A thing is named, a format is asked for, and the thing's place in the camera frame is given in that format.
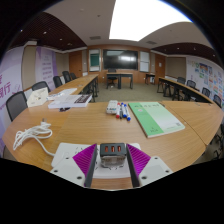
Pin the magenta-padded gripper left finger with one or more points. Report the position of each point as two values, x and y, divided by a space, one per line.
68 168

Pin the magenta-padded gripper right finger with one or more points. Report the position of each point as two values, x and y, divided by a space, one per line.
153 168

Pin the grey charger block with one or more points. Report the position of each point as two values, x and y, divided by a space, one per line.
113 156

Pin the green and white booklet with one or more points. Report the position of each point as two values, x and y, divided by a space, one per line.
155 118

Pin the blue whiteboard marker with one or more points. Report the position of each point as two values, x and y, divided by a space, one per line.
123 110
128 115

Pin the black pen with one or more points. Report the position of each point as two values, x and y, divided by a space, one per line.
64 109

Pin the red whiteboard marker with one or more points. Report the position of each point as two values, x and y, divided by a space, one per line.
118 111

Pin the white book with dark print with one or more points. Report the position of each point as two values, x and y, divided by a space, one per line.
68 101

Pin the white remote control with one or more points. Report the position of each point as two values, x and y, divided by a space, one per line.
111 107

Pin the white paper sheets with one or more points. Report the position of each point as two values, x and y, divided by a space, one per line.
65 91

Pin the row of black chairs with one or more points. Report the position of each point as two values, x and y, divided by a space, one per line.
191 83
16 104

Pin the long wooden conference table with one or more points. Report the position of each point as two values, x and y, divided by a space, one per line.
180 87
78 81

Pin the small wooden side desk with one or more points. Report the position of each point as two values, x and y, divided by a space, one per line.
150 75

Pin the black office chair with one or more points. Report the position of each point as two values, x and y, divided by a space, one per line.
111 80

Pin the wooden lectern desk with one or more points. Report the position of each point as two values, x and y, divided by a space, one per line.
120 74

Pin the wooden door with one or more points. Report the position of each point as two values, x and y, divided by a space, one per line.
160 68
75 65

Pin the whiteboard with green sheet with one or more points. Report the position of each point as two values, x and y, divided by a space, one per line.
94 60

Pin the bright ceiling light panel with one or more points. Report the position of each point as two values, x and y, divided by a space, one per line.
143 18

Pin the purple wall banner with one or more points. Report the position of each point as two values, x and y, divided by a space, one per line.
45 66
10 83

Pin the colourful wall posters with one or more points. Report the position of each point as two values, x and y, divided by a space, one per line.
208 76

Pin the plain white wall board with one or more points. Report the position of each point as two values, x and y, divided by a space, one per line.
144 61

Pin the large black wall screen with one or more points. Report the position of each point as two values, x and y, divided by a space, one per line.
120 59

